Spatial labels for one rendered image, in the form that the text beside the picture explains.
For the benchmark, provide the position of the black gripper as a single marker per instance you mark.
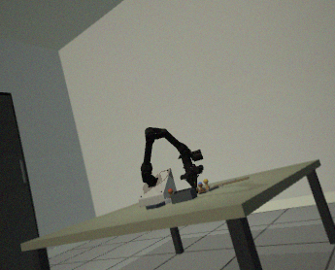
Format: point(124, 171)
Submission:
point(189, 177)

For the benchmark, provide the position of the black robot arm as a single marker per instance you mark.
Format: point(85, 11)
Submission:
point(185, 154)

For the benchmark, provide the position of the yellow rubber stamp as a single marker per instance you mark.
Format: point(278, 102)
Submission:
point(206, 183)

